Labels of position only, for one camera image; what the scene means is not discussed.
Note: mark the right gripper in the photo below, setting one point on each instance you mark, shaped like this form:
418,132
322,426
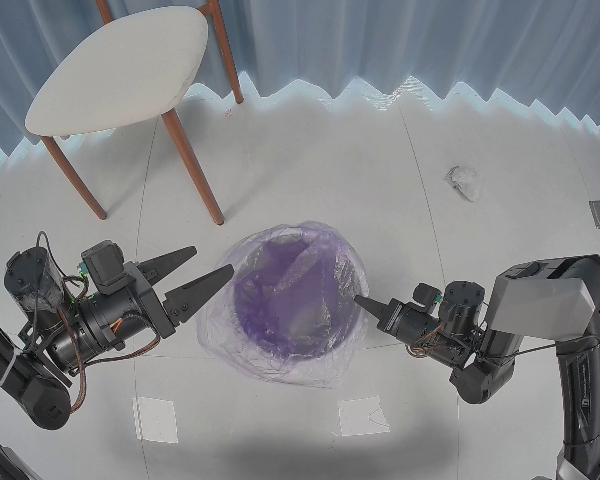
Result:
410,323

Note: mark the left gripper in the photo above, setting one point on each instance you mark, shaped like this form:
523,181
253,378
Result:
130,308

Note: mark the purple plastic bag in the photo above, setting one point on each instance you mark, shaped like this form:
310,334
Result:
325,268

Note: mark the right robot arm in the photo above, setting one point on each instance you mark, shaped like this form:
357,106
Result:
580,368

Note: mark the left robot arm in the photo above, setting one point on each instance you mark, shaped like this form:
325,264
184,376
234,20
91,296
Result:
27,383

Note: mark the white trash bin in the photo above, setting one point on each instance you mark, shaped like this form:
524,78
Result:
300,355

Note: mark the crumpled clear wrapper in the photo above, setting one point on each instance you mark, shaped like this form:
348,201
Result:
464,182

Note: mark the white cushioned wooden chair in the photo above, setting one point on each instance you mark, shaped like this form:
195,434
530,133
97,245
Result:
125,68

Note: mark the blue-grey curtain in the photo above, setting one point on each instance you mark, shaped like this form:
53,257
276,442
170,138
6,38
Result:
380,23

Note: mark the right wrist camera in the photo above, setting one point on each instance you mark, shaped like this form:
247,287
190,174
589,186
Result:
424,295

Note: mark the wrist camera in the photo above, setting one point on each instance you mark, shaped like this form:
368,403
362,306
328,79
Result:
105,265
424,295

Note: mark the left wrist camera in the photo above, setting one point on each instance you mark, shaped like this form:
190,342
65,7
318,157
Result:
105,265

